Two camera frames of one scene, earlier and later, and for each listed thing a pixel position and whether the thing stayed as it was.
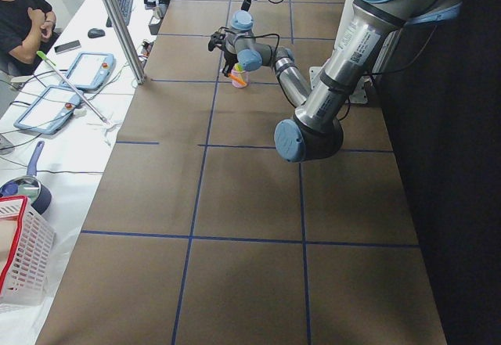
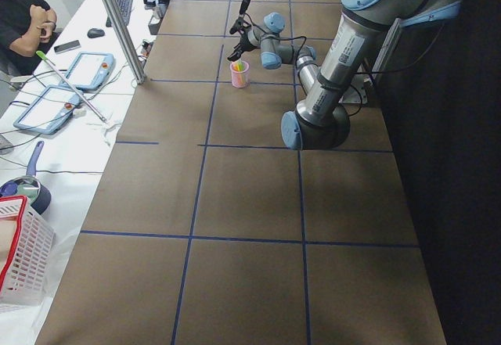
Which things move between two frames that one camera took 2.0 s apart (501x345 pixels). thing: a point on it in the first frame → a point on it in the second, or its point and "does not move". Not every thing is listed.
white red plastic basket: [27, 242] does not move
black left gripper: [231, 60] → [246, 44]
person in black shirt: [27, 25] does not move
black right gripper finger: [246, 4] does not move
